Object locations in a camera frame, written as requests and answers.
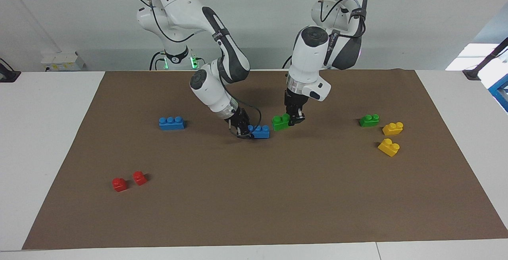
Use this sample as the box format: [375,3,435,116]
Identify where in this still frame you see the green two-stud toy block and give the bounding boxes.
[272,114,291,131]
[359,114,380,127]

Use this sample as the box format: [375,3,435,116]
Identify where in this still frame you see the blue three-stud toy block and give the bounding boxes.
[159,116,186,131]
[248,125,270,139]

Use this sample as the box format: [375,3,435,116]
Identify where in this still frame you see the yellow two-stud toy block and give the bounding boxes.
[382,122,404,136]
[377,138,400,157]

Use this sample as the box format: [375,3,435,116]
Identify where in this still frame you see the brown table mat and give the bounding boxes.
[22,69,508,250]

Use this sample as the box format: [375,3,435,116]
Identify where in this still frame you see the white glossy panel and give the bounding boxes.
[445,44,500,71]

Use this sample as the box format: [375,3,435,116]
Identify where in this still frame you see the white power strip box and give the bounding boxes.
[42,52,85,71]

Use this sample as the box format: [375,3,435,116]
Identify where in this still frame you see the black table clamp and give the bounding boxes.
[0,58,21,83]

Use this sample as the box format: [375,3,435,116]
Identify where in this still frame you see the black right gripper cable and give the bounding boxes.
[128,0,262,139]

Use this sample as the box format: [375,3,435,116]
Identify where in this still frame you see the blue metal frame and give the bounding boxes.
[488,73,508,112]

